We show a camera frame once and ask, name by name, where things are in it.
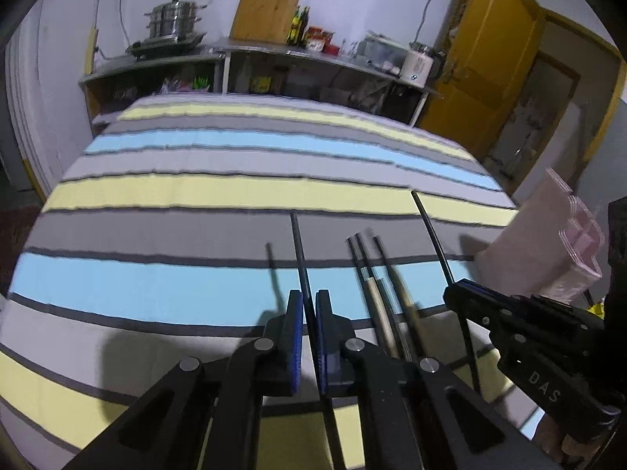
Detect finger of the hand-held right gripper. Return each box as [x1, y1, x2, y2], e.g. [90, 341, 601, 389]
[458, 279, 603, 329]
[443, 285, 591, 358]

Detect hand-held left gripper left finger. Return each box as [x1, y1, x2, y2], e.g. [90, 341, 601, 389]
[63, 290, 304, 470]

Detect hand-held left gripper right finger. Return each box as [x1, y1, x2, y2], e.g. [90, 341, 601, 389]
[316, 290, 564, 470]

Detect pink utensil holder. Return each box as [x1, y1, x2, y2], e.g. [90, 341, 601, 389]
[477, 166, 604, 304]

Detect black chopstick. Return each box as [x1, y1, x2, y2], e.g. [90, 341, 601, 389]
[410, 192, 483, 395]
[290, 211, 351, 470]

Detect person's right hand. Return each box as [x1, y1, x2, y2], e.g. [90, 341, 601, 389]
[556, 428, 596, 468]

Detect thin dark chopstick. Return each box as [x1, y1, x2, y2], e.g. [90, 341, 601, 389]
[346, 238, 393, 358]

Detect striped bed sheet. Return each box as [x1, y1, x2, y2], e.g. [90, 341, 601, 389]
[0, 95, 554, 470]

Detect grey plastic bag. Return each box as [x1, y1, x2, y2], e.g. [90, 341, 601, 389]
[343, 77, 393, 114]

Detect yellow wooden door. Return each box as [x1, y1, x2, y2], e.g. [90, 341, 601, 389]
[419, 0, 547, 160]

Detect white electric kettle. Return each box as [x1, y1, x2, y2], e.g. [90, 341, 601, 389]
[402, 43, 445, 84]

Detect clear dish storage box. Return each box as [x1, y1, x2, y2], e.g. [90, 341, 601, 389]
[360, 34, 411, 72]

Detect long steel kitchen counter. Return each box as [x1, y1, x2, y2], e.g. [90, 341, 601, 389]
[210, 36, 442, 128]

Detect red seasoning jars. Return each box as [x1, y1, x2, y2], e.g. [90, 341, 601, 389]
[306, 27, 342, 56]

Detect low steel kitchen shelf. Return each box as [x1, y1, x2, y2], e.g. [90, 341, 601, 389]
[79, 51, 227, 125]

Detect black induction cooker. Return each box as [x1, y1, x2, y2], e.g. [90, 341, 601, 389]
[126, 32, 207, 60]

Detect wooden cutting board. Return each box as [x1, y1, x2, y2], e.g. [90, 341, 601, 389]
[230, 0, 304, 45]

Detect white ribbed panel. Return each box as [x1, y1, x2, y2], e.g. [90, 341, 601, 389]
[6, 7, 95, 194]

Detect stainless steel steamer pot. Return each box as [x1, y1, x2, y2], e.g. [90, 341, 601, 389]
[144, 0, 204, 40]

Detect yellow power strip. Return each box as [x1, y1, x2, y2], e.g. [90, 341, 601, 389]
[84, 27, 99, 76]

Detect chopstick with light wooden handle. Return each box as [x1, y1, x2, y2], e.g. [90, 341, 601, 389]
[355, 233, 399, 356]

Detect chopstick with brown handle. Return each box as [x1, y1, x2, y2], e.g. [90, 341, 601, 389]
[373, 236, 424, 362]

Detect yellow door frame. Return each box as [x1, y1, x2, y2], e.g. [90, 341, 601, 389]
[509, 7, 627, 197]

